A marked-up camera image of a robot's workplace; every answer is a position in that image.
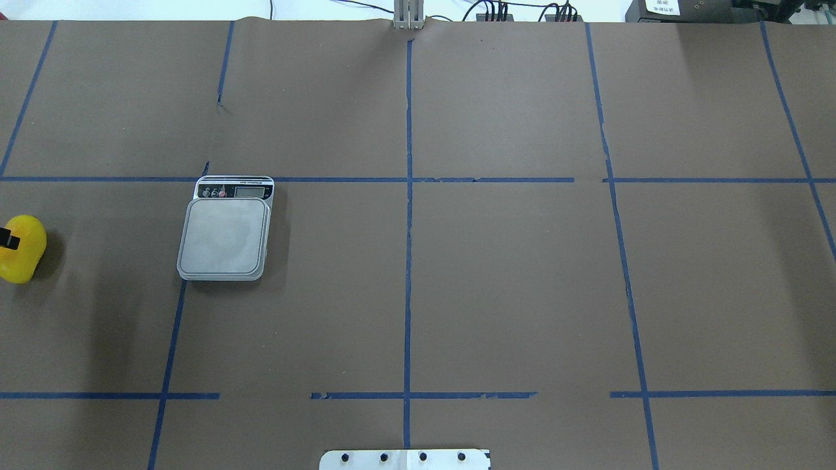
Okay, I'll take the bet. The yellow mango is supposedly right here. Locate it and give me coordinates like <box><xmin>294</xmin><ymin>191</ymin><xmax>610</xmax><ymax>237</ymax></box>
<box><xmin>1</xmin><ymin>215</ymin><xmax>47</xmax><ymax>285</ymax></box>

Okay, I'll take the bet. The silver digital kitchen scale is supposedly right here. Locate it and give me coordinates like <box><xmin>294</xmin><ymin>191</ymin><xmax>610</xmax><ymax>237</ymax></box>
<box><xmin>176</xmin><ymin>175</ymin><xmax>275</xmax><ymax>282</ymax></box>

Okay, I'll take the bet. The white pedestal base plate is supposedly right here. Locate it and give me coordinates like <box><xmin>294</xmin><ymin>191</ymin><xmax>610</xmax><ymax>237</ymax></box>
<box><xmin>319</xmin><ymin>448</ymin><xmax>492</xmax><ymax>469</ymax></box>

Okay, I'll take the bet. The aluminium frame post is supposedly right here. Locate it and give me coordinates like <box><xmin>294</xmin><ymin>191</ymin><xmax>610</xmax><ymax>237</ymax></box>
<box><xmin>393</xmin><ymin>0</ymin><xmax>426</xmax><ymax>30</ymax></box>

